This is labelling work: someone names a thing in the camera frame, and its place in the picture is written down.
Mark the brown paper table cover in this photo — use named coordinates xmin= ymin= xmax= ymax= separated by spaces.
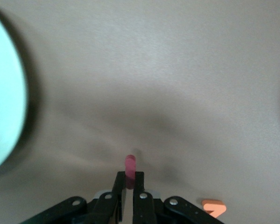
xmin=0 ymin=0 xmax=280 ymax=224

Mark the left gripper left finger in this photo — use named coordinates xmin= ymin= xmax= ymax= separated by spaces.
xmin=86 ymin=171 xmax=127 ymax=224

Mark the orange foam letter v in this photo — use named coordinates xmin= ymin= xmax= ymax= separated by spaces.
xmin=201 ymin=198 xmax=227 ymax=219

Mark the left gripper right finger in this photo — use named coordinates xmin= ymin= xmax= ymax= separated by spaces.
xmin=132 ymin=172 xmax=157 ymax=224

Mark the light green plate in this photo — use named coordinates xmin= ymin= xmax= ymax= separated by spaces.
xmin=0 ymin=7 xmax=30 ymax=175

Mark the dark red foam letter l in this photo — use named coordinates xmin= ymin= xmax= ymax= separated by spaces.
xmin=124 ymin=154 xmax=137 ymax=189

